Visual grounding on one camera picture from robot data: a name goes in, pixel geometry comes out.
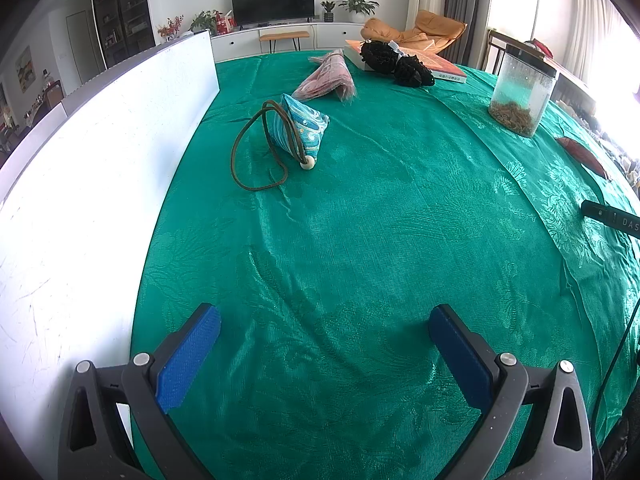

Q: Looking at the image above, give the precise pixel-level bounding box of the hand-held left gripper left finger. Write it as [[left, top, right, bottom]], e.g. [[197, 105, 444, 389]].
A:
[[57, 303, 222, 480]]

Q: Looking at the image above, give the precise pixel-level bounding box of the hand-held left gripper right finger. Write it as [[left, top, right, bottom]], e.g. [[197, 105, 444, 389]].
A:
[[428, 304, 593, 480]]

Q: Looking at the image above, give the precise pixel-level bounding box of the white cardboard box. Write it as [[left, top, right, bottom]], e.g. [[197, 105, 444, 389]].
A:
[[0, 29, 221, 441]]

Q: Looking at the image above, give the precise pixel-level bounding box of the teal pouch with brown cord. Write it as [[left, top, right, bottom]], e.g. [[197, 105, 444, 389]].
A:
[[231, 93, 331, 192]]

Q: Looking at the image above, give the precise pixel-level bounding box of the green patterned tablecloth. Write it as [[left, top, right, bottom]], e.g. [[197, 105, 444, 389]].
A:
[[130, 49, 640, 480]]

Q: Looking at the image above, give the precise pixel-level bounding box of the clear jar with black lid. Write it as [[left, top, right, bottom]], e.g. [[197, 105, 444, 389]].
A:
[[488, 42, 559, 138]]

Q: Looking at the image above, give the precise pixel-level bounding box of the white sheer curtain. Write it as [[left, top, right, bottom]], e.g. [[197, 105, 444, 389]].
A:
[[565, 0, 640, 96]]

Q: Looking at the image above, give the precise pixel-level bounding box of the orange cover book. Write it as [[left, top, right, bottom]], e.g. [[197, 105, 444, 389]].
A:
[[344, 39, 470, 83]]

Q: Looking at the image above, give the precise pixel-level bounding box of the orange rocking chair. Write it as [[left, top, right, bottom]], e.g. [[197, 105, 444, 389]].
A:
[[361, 9, 468, 56]]

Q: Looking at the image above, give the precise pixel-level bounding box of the grey curtain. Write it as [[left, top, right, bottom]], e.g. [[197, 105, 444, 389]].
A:
[[445, 0, 496, 66]]

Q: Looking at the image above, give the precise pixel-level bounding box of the black frilly fabric bundle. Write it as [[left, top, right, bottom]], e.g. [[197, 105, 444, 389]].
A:
[[360, 40, 435, 87]]

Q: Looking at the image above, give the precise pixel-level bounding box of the wooden dining chair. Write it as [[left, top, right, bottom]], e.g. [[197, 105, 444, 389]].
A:
[[30, 80, 63, 126]]

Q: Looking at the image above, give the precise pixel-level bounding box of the pink cloth in clear bag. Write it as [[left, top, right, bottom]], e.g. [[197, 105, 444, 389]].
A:
[[292, 50, 357, 103]]

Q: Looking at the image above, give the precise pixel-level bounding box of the white television cabinet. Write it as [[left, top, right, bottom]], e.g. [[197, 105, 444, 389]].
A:
[[210, 20, 371, 63]]

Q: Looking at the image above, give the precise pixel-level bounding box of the red flower plant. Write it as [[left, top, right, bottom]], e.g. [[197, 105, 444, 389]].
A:
[[157, 15, 185, 41]]

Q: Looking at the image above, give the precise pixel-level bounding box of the wooden bench with black legs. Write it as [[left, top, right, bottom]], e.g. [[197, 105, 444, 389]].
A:
[[259, 31, 311, 53]]

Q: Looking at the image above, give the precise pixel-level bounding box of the green leafy potted plant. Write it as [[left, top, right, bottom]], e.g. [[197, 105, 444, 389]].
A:
[[190, 10, 221, 36]]

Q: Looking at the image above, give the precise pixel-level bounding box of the large potted plant white pot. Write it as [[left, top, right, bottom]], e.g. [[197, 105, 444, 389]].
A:
[[339, 0, 380, 23]]

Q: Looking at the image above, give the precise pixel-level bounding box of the dark display cabinet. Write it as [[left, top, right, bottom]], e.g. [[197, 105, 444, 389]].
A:
[[91, 0, 156, 68]]

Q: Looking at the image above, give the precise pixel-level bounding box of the black television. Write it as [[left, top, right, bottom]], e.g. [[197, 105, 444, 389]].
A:
[[231, 0, 316, 27]]

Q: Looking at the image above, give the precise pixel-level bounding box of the black cable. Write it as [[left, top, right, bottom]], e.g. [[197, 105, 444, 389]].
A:
[[595, 300, 640, 480]]

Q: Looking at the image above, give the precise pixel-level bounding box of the framed wall painting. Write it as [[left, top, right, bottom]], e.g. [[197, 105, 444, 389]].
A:
[[15, 46, 38, 92]]

